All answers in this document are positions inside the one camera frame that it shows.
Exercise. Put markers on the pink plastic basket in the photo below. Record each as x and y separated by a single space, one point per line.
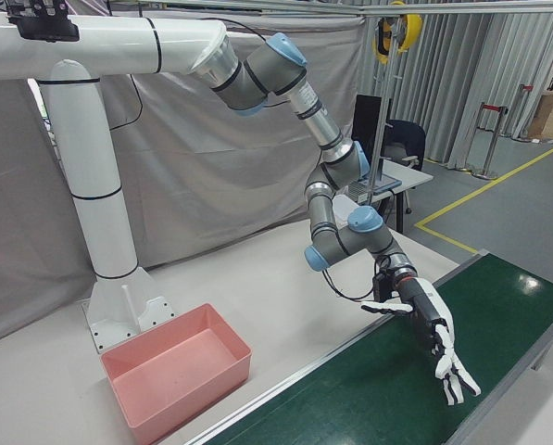
174 366

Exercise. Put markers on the cardboard box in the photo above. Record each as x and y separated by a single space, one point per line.
544 113

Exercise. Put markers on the grey backdrop cloth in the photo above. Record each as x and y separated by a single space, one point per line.
202 162

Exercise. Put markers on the grey laptop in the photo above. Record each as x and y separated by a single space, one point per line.
387 185

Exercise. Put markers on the white desk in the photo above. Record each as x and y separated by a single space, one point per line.
410 178

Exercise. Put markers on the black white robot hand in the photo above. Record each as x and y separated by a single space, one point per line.
426 306

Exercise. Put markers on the green conveyor belt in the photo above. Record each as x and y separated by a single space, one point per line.
396 371

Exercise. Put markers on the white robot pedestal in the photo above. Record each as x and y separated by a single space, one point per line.
95 153

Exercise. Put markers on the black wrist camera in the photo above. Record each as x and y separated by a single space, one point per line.
383 285

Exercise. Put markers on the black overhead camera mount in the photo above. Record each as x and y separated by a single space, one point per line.
44 23

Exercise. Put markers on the grey pleated curtain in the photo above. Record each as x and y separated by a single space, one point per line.
466 83

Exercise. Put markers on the black office chair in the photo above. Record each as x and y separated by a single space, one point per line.
408 136

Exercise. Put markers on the silver stanchion post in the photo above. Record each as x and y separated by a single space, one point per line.
491 139
522 111

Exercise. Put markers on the grey blue-jointed robot arm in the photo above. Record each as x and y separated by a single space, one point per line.
276 74

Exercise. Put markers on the small black desk monitor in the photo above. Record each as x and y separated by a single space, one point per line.
366 120

